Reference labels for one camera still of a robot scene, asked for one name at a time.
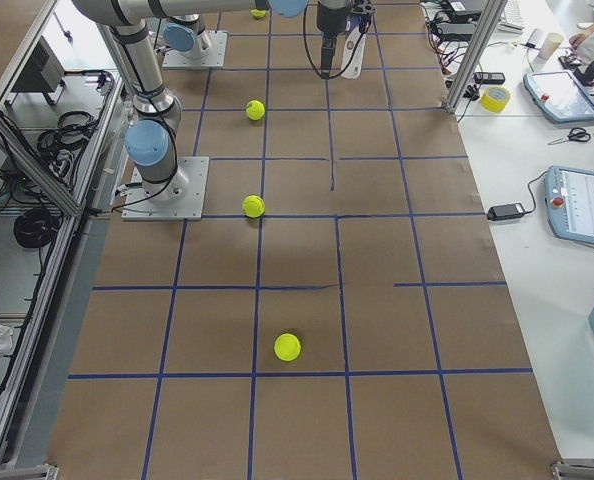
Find teach pendant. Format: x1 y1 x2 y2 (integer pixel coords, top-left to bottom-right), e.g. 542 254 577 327
544 166 594 245
523 70 594 123

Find far yellow tennis ball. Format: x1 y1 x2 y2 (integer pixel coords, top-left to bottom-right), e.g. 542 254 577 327
250 9 267 20

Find paper cup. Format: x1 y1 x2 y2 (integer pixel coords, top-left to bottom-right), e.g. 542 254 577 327
538 32 564 60

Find tennis ball with black lettering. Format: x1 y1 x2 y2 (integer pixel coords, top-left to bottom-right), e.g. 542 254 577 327
245 99 266 121

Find near yellow tennis ball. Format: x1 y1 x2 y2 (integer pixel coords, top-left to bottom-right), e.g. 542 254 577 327
273 332 302 362

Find black remote device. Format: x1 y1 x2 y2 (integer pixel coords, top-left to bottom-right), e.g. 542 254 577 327
473 72 506 85

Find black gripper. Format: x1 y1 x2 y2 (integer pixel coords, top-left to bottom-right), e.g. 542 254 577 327
316 0 375 75

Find black coiled cable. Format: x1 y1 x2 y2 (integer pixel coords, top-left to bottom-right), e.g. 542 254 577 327
13 207 61 250

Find black power adapter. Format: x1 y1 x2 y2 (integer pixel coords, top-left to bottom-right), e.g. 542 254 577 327
486 203 526 221

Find lower teach pendant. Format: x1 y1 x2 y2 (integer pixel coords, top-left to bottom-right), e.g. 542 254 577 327
544 166 594 245

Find upper teach pendant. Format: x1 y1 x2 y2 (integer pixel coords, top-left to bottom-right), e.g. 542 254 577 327
523 70 594 123

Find grey control box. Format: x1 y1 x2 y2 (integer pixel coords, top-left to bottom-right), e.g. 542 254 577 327
12 36 65 94

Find black handled scissors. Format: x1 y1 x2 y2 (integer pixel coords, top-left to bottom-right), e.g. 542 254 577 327
548 127 591 145

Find white blue tennis ball can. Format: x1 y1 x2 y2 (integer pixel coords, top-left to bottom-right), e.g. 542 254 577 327
341 15 366 80

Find yellow tennis ball lower left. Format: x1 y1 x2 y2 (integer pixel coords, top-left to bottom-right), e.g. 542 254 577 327
242 195 265 218

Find yellow tape roll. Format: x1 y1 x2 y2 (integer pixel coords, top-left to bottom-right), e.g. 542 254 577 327
480 86 511 113

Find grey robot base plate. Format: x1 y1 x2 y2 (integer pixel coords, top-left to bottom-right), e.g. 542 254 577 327
121 156 209 221

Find yellow tennis ball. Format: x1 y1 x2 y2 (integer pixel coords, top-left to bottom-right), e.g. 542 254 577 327
273 332 302 362
242 195 265 218
250 9 267 20

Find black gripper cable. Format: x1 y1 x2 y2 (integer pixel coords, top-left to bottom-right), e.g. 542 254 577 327
302 4 366 80

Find aluminium frame post right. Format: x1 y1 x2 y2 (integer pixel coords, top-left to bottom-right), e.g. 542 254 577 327
445 0 507 113

